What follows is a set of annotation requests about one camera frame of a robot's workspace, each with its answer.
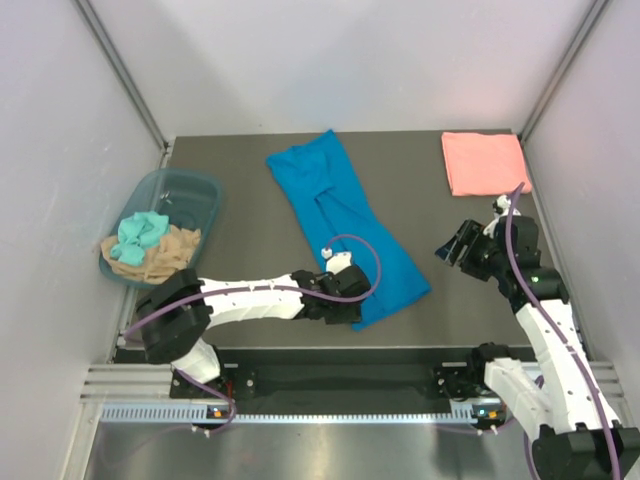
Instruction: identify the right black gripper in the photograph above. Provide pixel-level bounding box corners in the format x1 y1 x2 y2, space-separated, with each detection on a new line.
435 219 509 281

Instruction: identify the blue t shirt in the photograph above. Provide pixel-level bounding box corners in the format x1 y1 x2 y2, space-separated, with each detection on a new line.
266 130 431 331

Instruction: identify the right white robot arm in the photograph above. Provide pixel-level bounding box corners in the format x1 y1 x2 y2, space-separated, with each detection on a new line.
435 216 639 479

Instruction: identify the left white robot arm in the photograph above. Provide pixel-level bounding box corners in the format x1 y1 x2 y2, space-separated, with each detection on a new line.
127 264 371 397

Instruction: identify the folded pink t shirt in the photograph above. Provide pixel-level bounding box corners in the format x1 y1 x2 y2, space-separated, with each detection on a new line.
441 132 532 197

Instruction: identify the beige t shirt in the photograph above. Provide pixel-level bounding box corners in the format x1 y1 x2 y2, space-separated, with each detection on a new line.
100 225 202 285

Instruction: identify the teal plastic basin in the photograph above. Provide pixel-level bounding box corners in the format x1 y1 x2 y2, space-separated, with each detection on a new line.
98 168 222 288

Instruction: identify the mint green t shirt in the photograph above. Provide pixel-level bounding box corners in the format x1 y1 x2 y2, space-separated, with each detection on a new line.
109 211 169 267

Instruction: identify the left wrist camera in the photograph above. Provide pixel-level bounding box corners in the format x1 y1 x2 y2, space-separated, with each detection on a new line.
321 247 353 275

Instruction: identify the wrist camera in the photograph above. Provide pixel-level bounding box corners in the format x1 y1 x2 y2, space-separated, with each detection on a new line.
482 194 512 238
321 247 353 275

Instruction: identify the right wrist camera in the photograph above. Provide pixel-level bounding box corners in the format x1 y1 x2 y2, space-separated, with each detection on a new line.
482 194 512 238

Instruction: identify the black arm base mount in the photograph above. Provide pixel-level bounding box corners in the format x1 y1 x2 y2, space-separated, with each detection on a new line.
172 347 487 402

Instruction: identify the aluminium extrusion rail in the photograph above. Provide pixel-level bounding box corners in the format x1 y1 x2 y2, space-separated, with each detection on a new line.
80 364 173 403

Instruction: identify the slotted cable duct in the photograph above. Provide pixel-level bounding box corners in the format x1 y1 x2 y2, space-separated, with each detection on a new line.
100 402 504 425

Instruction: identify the right aluminium frame post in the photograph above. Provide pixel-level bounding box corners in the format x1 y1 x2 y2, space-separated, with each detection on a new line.
517 0 612 145

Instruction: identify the aluminium frame post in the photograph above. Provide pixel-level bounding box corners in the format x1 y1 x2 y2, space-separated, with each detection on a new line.
517 0 612 145
71 0 169 151

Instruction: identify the left aluminium frame post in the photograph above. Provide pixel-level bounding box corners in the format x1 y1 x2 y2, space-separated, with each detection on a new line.
71 0 169 151

